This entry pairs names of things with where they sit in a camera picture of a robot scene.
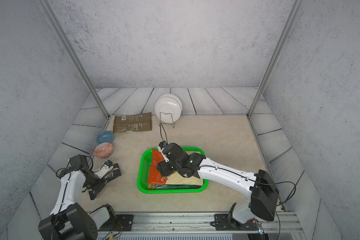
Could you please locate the cassava chips bag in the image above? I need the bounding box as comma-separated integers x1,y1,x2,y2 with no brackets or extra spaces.
147,150,204,186

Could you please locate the white plate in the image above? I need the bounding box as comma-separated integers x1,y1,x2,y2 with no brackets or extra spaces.
155,94,183,122

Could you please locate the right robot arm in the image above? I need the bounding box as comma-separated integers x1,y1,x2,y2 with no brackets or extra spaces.
157,141,280,224

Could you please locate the blue bowl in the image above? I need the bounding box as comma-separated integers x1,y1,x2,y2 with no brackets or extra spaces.
97,131,114,144

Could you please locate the metal corner post left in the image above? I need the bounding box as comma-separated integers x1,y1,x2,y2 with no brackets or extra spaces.
37,0,110,119

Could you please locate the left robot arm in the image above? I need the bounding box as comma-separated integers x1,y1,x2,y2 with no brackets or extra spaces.
38,155,124,240

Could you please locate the olive brown Lerna bag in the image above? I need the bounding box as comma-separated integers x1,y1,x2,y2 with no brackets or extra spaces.
113,113,152,134

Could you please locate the metal corner post right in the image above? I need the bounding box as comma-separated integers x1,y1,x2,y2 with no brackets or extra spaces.
247,0,304,120

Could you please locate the red patterned bowl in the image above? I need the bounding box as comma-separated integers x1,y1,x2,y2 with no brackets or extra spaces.
94,142,114,159

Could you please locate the black snack bag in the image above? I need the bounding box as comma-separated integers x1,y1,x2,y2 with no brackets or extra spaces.
87,179,108,201

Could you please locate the wire plate stand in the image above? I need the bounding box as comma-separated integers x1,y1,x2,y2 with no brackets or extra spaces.
159,112,175,128

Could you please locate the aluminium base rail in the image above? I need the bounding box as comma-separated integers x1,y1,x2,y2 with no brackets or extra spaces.
98,212,306,240

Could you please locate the metal corner post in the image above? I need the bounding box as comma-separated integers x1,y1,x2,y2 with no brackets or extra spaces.
247,0,304,120
37,0,110,119

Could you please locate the green Real chips bag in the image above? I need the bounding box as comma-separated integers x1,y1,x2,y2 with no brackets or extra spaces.
148,184,201,191

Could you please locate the green plastic basket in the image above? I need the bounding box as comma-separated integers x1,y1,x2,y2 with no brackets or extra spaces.
137,148,209,194

